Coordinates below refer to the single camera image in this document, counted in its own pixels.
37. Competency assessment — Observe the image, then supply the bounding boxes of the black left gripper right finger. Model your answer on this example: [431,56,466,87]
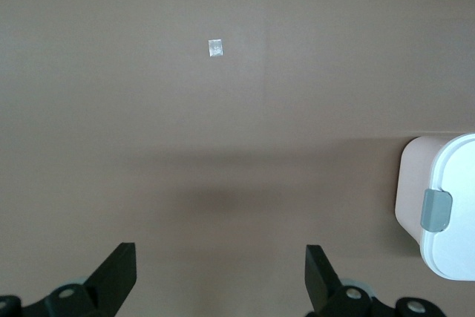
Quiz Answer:
[305,244,446,317]

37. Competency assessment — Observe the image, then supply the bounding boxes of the grey lid latch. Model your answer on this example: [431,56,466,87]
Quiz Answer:
[419,189,453,232]

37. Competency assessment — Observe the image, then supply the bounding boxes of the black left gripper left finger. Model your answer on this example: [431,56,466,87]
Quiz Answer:
[0,242,137,317]

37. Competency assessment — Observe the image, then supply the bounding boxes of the pale pink storage box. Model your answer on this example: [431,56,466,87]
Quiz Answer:
[394,136,452,255]

